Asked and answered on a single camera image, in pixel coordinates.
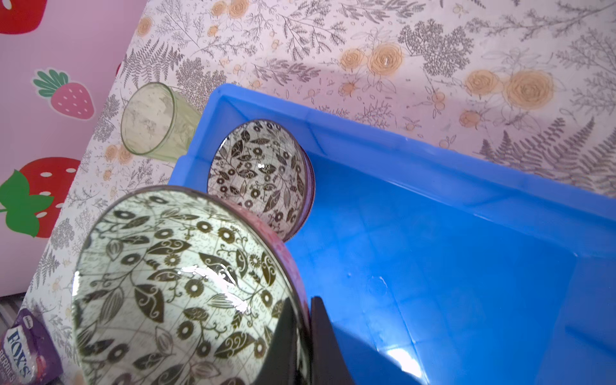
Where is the green leaf patterned bowl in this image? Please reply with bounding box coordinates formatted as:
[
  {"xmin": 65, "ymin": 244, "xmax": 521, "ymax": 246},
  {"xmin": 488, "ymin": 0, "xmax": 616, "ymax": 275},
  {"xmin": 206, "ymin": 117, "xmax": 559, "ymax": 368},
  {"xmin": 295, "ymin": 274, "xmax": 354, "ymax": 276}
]
[{"xmin": 207, "ymin": 120, "xmax": 315, "ymax": 242}]

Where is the pink snack packet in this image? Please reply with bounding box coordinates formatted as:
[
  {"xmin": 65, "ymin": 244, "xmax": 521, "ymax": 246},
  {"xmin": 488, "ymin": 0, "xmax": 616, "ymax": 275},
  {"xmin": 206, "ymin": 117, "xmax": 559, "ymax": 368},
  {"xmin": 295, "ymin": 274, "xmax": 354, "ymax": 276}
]
[{"xmin": 1, "ymin": 308, "xmax": 64, "ymax": 385}]

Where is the green glass cup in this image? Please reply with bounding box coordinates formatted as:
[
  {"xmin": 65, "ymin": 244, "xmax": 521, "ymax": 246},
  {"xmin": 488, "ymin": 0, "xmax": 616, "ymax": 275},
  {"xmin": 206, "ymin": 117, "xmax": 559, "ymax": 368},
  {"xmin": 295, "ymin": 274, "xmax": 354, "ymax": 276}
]
[{"xmin": 120, "ymin": 83, "xmax": 201, "ymax": 163}]

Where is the dark dotted bowl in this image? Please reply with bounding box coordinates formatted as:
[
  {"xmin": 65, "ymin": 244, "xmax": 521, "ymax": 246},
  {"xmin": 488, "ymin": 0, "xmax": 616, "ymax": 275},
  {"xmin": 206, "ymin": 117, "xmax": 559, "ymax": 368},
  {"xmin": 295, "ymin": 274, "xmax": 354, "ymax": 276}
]
[{"xmin": 72, "ymin": 185, "xmax": 311, "ymax": 384}]

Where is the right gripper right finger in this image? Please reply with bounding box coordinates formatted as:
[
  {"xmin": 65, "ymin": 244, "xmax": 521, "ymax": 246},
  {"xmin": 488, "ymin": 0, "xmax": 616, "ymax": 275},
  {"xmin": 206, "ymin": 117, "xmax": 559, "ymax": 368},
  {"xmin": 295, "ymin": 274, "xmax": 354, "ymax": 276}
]
[{"xmin": 311, "ymin": 297, "xmax": 355, "ymax": 385}]

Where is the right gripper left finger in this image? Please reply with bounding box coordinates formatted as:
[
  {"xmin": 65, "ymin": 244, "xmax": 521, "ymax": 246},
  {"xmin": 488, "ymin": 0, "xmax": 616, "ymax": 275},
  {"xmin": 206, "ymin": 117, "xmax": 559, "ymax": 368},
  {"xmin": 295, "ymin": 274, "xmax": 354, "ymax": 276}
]
[{"xmin": 253, "ymin": 298, "xmax": 298, "ymax": 385}]

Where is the blue plastic bin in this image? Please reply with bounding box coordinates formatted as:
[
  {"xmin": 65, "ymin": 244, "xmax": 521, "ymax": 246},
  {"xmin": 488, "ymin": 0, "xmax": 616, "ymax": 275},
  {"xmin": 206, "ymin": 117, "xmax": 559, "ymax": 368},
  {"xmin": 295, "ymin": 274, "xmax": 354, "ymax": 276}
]
[{"xmin": 170, "ymin": 84, "xmax": 615, "ymax": 384}]

